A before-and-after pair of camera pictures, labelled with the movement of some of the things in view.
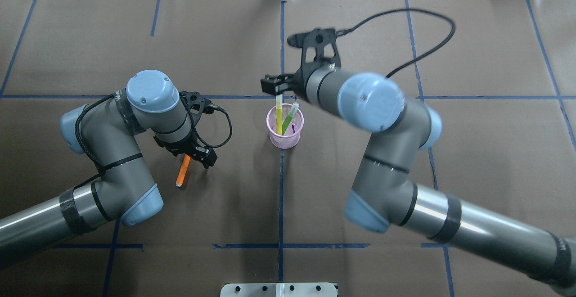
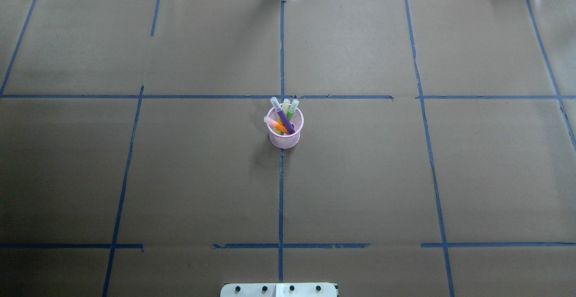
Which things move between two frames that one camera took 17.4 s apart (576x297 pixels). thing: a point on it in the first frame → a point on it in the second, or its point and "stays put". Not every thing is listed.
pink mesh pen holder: (292, 134) stays put
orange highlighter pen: (185, 162) → (276, 124)
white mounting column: (279, 290) stays put
